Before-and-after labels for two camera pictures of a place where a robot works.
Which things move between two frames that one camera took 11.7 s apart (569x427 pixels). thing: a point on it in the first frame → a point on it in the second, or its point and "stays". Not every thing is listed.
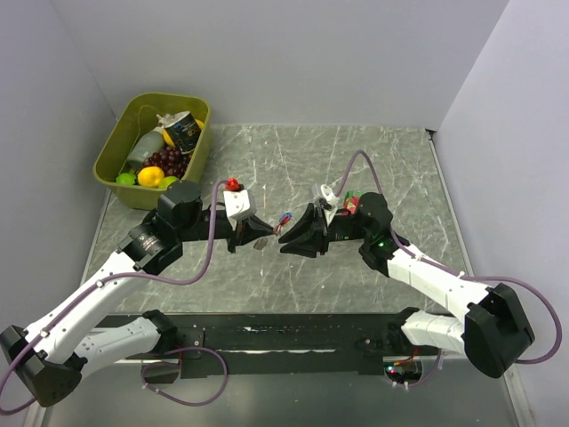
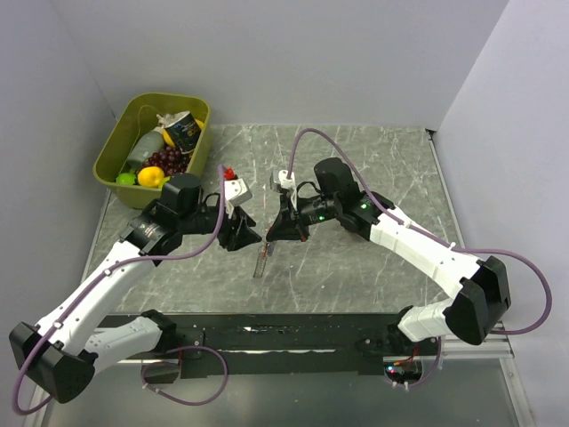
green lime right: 166,181 stays
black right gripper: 308,245 → 286,226
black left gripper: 248,229 stays
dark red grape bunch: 171,159 stays
